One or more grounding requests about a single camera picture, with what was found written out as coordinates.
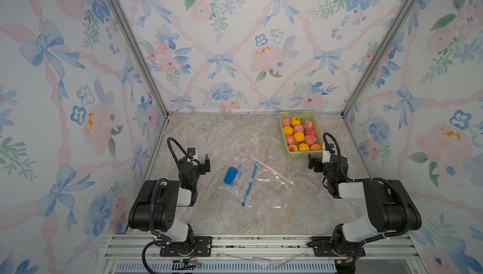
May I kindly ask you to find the green plastic basket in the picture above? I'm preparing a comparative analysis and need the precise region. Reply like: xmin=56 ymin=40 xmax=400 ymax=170
xmin=279 ymin=110 xmax=324 ymax=159

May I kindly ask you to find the pink zipper clear bag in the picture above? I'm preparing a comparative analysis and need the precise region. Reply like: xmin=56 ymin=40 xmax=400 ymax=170
xmin=221 ymin=143 xmax=294 ymax=221

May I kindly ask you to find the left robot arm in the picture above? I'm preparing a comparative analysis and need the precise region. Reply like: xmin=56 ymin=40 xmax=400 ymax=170
xmin=128 ymin=156 xmax=211 ymax=256

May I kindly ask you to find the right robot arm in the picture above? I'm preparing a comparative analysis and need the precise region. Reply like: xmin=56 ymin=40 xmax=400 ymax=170
xmin=307 ymin=154 xmax=422 ymax=258

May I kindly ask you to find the pink peach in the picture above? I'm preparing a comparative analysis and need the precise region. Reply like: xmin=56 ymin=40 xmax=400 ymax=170
xmin=304 ymin=134 xmax=318 ymax=146

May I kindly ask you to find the blue zipper clear bag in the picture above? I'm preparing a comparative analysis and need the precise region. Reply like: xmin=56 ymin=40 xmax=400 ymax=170
xmin=216 ymin=158 xmax=262 ymax=208

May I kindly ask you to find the yellow peach with leaf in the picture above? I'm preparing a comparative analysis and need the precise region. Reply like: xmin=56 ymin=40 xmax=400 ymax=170
xmin=291 ymin=117 xmax=302 ymax=127

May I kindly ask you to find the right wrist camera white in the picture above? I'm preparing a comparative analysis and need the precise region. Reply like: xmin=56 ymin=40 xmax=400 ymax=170
xmin=322 ymin=143 xmax=336 ymax=163

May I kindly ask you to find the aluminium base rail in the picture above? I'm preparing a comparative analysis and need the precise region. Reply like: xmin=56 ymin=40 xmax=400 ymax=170
xmin=98 ymin=234 xmax=427 ymax=273

